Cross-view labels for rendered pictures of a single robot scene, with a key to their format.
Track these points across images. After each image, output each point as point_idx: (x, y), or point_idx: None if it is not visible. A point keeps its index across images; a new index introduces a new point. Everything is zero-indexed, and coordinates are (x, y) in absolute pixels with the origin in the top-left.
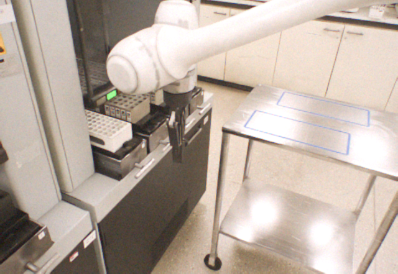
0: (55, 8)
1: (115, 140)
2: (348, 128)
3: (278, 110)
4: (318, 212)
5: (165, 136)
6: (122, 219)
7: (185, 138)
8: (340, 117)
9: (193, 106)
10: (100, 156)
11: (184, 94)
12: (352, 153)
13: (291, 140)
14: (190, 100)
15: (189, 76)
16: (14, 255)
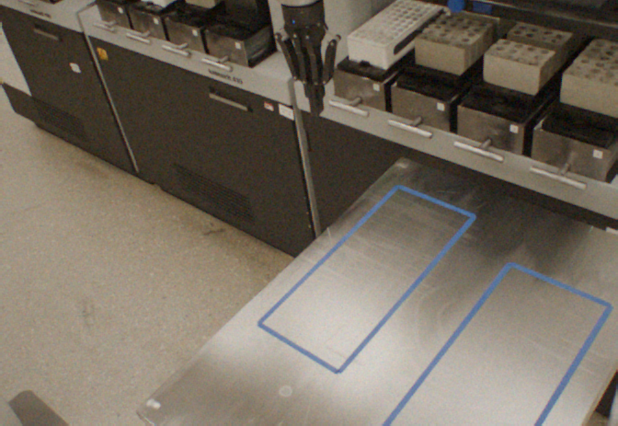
0: None
1: (350, 45)
2: (362, 383)
3: (475, 259)
4: None
5: (434, 122)
6: (335, 149)
7: (316, 86)
8: (432, 395)
9: (549, 152)
10: None
11: (281, 4)
12: (258, 337)
13: (334, 247)
14: (291, 22)
15: None
16: (218, 36)
